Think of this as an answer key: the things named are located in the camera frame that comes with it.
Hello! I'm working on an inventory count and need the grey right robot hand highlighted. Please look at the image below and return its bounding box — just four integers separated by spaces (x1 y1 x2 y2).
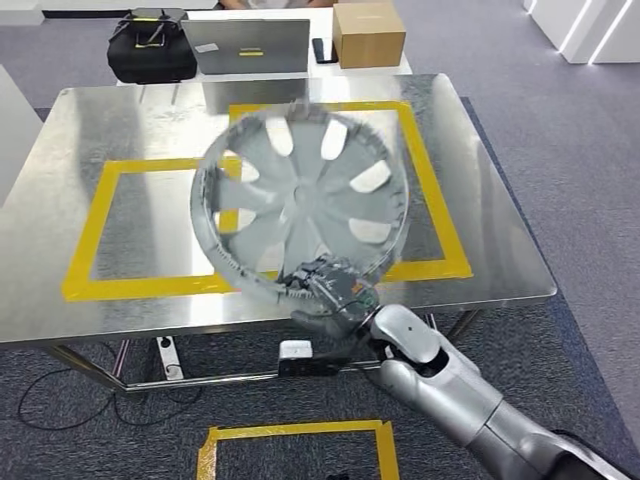
285 258 381 339

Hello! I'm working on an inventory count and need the grey plastic wheel hubcap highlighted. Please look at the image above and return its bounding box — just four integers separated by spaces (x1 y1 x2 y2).
189 99 411 306

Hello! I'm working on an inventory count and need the stainless steel workbench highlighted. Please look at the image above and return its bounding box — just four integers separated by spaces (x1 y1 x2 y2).
0 72 558 395

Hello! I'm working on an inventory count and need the white power strip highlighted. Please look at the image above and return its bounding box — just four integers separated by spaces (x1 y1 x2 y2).
156 336 184 381

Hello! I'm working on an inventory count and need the black phone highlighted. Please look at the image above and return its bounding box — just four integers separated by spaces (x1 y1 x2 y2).
312 37 339 66

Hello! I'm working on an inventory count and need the brown cardboard box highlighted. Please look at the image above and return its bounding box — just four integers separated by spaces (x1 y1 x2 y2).
332 1 407 70

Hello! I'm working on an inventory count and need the grey laptop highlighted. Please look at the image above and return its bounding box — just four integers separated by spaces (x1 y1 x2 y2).
180 18 311 75

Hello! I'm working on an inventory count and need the black bag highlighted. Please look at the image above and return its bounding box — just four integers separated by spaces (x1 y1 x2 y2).
106 7 198 85

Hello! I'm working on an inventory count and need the white cabinet with light strips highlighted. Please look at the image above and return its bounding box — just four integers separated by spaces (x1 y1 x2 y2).
522 0 640 66

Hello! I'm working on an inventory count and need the white board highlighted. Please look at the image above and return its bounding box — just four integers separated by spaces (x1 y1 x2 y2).
0 64 44 207

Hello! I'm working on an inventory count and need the large yellow table tape frame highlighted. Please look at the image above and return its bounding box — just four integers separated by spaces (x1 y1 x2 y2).
227 100 473 283

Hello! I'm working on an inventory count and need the small yellow table tape frame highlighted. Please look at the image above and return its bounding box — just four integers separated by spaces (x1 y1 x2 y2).
60 157 241 303

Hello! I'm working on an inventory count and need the black floor cable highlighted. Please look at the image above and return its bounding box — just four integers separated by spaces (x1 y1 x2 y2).
17 367 204 432

